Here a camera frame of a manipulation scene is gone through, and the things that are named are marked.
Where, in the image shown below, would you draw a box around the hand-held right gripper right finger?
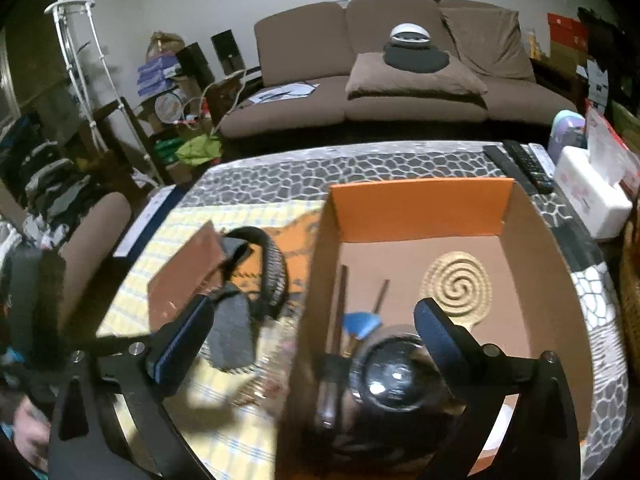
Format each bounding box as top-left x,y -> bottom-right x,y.
414,297 -> 583,480

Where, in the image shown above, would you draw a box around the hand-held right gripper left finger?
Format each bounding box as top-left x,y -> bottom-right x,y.
47,294 -> 217,480

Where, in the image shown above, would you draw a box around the round woven spiral coaster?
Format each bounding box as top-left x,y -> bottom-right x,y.
419,250 -> 493,328

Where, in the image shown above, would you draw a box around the brown paper pack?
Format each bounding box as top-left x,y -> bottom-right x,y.
147,220 -> 228,333

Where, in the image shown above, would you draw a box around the blue brush with gold handle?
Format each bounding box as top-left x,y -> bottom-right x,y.
344,312 -> 384,356

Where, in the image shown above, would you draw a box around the orange cardboard box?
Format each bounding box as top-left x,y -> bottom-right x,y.
270,178 -> 593,480

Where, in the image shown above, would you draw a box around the grey stone-pattern desktop cover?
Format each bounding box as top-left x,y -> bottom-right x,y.
180,140 -> 631,480

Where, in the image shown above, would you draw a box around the person's left hand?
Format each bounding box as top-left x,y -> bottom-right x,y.
14,400 -> 51,467

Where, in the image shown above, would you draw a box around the dark brown stick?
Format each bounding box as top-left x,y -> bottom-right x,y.
372,279 -> 391,316

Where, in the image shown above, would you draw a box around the clear cellophane packet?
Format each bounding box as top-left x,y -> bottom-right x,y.
235,317 -> 301,408

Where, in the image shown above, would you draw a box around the yellow plaid tablecloth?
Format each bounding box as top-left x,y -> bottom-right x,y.
95,200 -> 326,480

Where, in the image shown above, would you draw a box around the brown armchair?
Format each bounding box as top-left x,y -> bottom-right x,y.
57,192 -> 133,321

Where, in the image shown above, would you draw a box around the green bag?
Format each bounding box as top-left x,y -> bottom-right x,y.
177,134 -> 224,166

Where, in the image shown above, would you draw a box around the pile of clothes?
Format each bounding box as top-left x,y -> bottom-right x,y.
0,110 -> 108,251

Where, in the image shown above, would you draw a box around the white tissue box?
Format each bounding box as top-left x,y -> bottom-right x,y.
555,146 -> 633,238

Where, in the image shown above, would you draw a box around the wicker basket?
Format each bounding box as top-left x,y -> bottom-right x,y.
619,210 -> 640,306

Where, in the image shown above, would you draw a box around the purple container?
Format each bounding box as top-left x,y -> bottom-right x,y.
547,110 -> 587,161

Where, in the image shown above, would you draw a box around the flat brown seat cushion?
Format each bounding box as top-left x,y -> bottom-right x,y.
346,52 -> 488,101

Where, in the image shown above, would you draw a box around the red and white packet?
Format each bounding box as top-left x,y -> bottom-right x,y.
584,105 -> 640,188

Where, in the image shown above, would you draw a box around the stack of blue boxes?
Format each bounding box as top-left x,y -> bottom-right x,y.
136,56 -> 181,97

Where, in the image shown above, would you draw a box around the white papers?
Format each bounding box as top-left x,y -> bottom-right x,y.
249,81 -> 318,103

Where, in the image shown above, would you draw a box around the black box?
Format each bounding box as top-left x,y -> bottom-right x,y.
175,42 -> 216,88

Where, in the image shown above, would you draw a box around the black speaker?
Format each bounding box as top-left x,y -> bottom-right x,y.
211,30 -> 244,73

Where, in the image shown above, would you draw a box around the large brown back pillow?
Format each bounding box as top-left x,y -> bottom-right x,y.
442,7 -> 536,81

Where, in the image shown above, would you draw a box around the white coat stand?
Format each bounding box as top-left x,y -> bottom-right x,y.
45,0 -> 166,186

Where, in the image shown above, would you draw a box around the white oval device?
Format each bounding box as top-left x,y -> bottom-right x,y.
389,23 -> 432,47

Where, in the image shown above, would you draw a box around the brown sofa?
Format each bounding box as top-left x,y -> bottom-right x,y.
220,0 -> 553,138

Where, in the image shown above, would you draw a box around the red shoe boxes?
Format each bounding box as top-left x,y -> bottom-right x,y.
547,12 -> 590,43

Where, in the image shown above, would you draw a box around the white cable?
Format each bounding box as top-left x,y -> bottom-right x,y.
200,67 -> 261,136

